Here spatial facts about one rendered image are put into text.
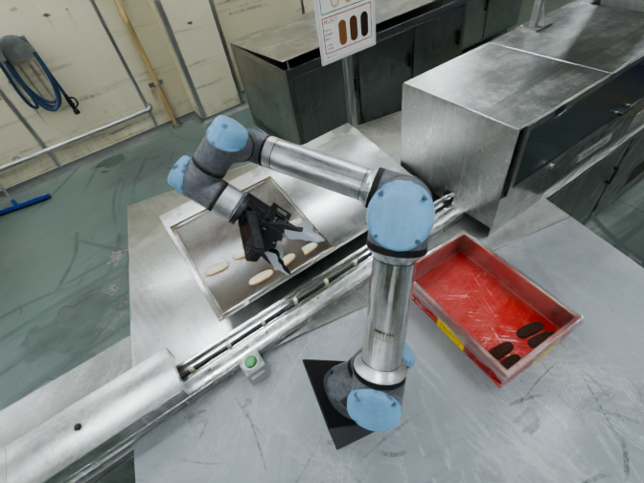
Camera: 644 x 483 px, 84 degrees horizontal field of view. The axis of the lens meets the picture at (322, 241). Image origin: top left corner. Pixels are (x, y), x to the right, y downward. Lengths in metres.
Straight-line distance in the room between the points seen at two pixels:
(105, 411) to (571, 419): 1.35
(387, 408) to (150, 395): 0.77
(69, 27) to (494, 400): 4.39
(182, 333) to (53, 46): 3.53
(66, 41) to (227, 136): 3.85
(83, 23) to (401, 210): 4.14
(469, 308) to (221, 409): 0.89
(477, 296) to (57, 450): 1.40
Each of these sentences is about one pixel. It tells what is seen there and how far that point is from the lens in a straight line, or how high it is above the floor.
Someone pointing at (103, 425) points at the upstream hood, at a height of 0.92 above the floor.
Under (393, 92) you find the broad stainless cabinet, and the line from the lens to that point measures 3.61.
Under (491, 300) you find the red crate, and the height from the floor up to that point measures 0.82.
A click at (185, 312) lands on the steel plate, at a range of 1.55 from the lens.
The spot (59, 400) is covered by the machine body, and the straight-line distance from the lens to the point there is 1.64.
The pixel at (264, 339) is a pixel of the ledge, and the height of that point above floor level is 0.86.
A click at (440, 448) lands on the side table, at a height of 0.82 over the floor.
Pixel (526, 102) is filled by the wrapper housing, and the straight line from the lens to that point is 1.48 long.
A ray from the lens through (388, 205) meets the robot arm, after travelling 0.64.
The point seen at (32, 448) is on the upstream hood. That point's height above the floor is 0.92.
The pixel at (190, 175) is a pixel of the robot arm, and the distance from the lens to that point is 0.81.
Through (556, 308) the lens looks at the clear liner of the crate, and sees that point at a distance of 1.37.
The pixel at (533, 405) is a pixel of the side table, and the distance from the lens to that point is 1.29.
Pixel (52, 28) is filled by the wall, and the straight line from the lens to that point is 4.52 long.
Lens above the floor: 1.97
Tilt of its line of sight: 47 degrees down
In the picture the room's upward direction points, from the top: 12 degrees counter-clockwise
